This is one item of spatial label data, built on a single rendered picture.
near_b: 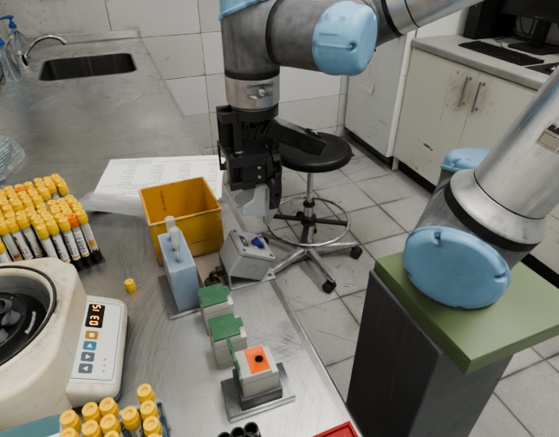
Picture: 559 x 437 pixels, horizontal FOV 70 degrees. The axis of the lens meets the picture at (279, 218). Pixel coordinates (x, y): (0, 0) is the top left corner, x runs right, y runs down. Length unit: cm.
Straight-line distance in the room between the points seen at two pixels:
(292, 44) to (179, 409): 48
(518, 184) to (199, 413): 47
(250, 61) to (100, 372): 45
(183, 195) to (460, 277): 57
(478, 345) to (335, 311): 125
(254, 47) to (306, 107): 269
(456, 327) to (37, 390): 56
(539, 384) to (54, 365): 169
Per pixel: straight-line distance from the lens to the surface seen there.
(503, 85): 226
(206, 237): 77
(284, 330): 66
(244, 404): 56
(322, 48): 48
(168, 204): 87
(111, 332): 65
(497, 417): 175
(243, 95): 55
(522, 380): 189
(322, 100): 324
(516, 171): 45
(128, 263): 82
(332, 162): 162
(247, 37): 52
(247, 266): 69
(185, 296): 67
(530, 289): 79
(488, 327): 70
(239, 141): 58
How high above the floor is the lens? 139
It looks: 36 degrees down
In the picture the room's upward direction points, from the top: straight up
